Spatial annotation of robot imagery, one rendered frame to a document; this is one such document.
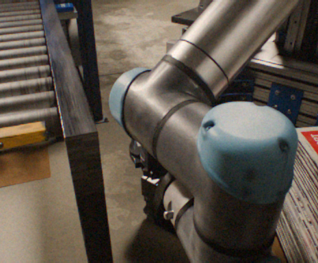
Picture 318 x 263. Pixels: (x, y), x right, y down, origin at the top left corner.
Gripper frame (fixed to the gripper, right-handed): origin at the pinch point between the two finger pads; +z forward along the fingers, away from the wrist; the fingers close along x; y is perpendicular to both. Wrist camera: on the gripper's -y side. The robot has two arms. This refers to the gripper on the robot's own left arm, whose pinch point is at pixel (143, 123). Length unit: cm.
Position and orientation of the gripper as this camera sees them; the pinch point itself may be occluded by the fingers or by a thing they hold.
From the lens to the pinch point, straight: 58.4
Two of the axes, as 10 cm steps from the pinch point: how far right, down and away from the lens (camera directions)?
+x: -9.5, 1.8, -2.7
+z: -3.2, -5.2, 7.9
